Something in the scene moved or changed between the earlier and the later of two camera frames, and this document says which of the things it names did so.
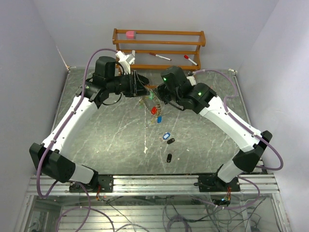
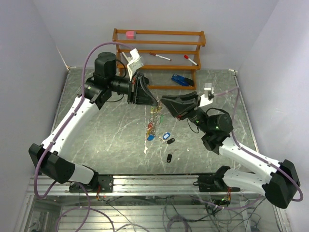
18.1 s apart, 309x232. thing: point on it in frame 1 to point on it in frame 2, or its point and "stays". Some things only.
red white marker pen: [160, 56] stays
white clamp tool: [133, 53] to [124, 58]
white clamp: [122, 60] to [135, 62]
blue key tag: [166, 136] stays
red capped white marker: [187, 57] stays
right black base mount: [213, 183] stays
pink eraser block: [130, 34] stays
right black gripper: [161, 92] to [179, 105]
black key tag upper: [170, 141] stays
